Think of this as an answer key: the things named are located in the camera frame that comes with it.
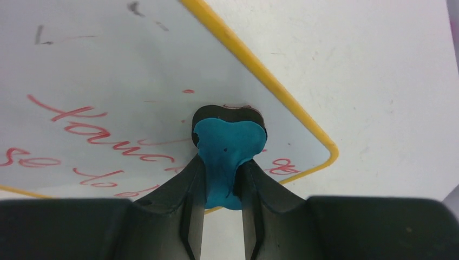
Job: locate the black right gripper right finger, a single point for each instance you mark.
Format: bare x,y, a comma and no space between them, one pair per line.
278,224

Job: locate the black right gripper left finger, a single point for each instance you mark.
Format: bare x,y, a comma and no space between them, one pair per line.
164,224

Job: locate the blue whiteboard eraser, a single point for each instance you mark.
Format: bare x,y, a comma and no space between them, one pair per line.
226,138

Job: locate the yellow framed whiteboard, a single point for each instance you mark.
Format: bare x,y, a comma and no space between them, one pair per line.
97,97

